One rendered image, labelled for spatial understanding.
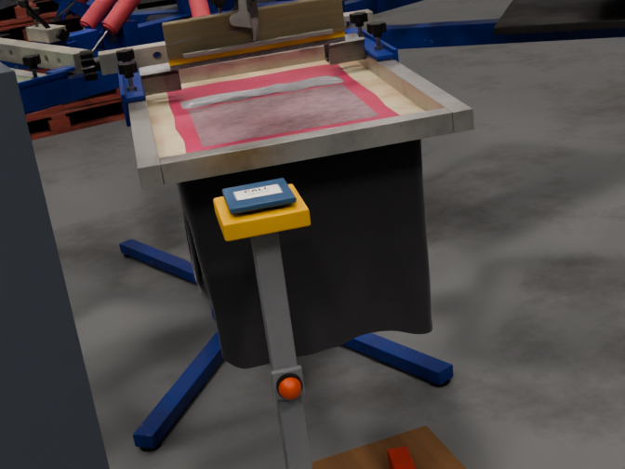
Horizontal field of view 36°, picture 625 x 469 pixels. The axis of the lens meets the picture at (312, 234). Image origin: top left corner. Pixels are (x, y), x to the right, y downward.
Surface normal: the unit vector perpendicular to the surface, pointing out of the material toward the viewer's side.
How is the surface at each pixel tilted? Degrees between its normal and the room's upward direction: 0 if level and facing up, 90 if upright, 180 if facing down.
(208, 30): 90
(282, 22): 90
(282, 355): 90
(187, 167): 90
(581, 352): 0
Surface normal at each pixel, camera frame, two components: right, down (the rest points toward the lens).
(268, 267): 0.21, 0.34
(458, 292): -0.12, -0.92
